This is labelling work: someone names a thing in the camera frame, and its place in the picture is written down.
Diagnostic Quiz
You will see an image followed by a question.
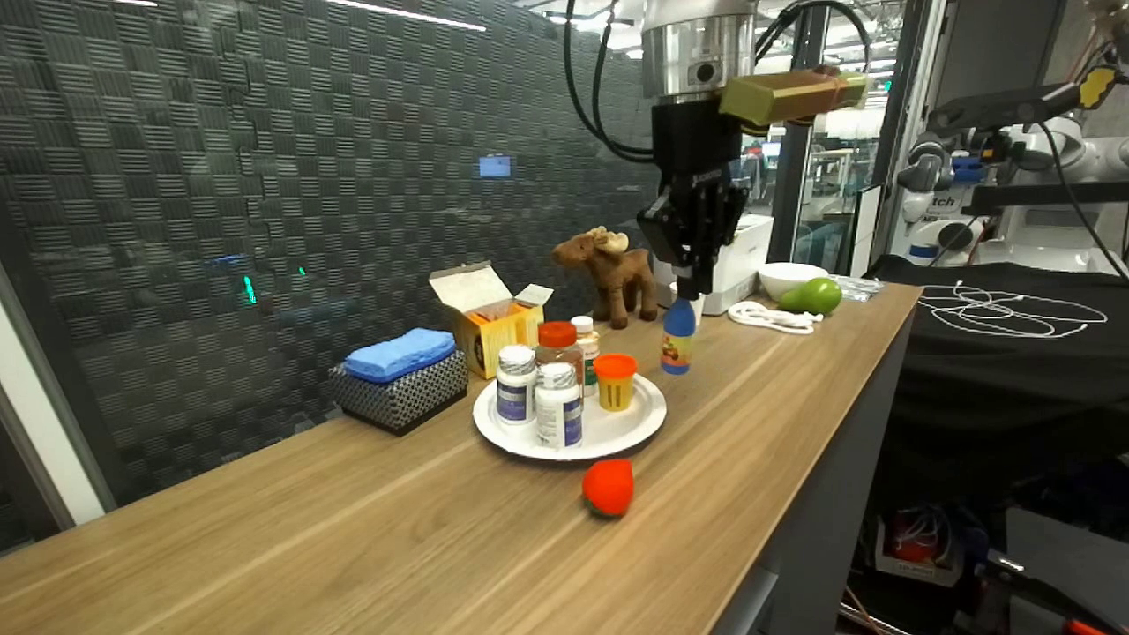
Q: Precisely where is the white rope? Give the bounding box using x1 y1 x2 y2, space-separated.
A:
727 298 824 340

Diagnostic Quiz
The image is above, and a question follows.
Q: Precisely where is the red object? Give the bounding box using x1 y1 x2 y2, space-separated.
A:
878 503 967 585

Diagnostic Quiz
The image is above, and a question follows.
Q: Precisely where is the yellow tag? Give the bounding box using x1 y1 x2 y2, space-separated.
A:
1073 62 1123 113

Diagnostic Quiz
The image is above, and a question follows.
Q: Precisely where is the white pill bottle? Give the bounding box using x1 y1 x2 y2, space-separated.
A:
533 360 589 452

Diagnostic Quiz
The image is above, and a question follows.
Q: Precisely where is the blue sponge cloth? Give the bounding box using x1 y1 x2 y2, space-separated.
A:
343 325 457 387

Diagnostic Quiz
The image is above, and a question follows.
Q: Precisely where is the thin white cable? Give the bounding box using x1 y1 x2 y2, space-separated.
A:
920 279 1115 347

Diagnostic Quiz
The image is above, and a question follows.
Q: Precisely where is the black covered table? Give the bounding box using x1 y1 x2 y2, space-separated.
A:
868 249 1129 472

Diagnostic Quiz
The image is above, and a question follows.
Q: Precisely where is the orange lid yellow tub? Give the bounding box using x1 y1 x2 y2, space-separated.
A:
593 349 641 413

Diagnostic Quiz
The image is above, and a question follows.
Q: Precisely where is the brown plush moose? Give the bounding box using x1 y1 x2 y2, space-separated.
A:
549 226 663 332

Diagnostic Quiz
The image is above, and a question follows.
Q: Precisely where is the orange lid spice jar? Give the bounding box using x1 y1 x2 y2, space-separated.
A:
535 318 581 381

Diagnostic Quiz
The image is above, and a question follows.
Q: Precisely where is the white lab equipment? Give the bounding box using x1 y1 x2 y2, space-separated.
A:
895 115 1129 275

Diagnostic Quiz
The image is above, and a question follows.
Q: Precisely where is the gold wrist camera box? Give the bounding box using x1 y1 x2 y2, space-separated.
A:
715 67 870 132

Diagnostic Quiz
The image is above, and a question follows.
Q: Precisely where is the white bottle blue label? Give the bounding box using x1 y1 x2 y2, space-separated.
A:
494 342 540 423

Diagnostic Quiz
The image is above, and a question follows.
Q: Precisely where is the green mango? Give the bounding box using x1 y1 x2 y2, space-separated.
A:
774 275 847 318

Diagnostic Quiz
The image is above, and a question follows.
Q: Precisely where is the white paper plate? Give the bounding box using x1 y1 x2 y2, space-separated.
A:
469 366 671 465

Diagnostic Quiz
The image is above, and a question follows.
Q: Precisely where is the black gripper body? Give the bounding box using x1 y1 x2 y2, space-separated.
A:
634 95 751 275

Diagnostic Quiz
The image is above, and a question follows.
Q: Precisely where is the blue bottle colourful label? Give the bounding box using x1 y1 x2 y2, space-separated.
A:
656 298 703 381

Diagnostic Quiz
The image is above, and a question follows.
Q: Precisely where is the open yellow cardboard box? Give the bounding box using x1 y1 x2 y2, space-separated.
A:
422 256 556 381

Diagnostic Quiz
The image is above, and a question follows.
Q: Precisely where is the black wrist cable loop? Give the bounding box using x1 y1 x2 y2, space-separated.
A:
561 0 660 168

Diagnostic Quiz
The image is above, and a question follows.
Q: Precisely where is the orange red ball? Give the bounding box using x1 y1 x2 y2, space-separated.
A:
577 454 637 523

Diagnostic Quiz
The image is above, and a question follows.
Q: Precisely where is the grey woven basket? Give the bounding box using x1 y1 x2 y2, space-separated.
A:
329 349 473 439

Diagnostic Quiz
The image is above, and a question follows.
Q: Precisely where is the white bottle green label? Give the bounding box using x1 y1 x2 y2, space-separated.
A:
567 314 602 387

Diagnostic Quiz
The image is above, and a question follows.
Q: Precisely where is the dark monitor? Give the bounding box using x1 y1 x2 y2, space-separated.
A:
920 0 1105 128

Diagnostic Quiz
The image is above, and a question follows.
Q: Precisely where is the white bowl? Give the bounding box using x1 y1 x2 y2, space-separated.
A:
755 256 834 302

